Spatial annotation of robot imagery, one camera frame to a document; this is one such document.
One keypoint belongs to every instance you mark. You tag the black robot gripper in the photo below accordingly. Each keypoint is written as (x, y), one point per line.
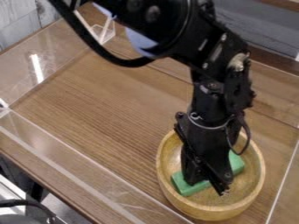
(207, 143)

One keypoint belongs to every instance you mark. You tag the green rectangular block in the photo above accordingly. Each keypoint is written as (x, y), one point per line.
(187, 190)

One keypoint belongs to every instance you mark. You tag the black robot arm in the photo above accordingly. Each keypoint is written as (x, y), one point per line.
(181, 29)

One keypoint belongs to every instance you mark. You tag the brown wooden bowl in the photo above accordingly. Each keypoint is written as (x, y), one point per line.
(206, 205)

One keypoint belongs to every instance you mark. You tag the clear acrylic corner bracket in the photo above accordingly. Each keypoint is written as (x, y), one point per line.
(102, 32)

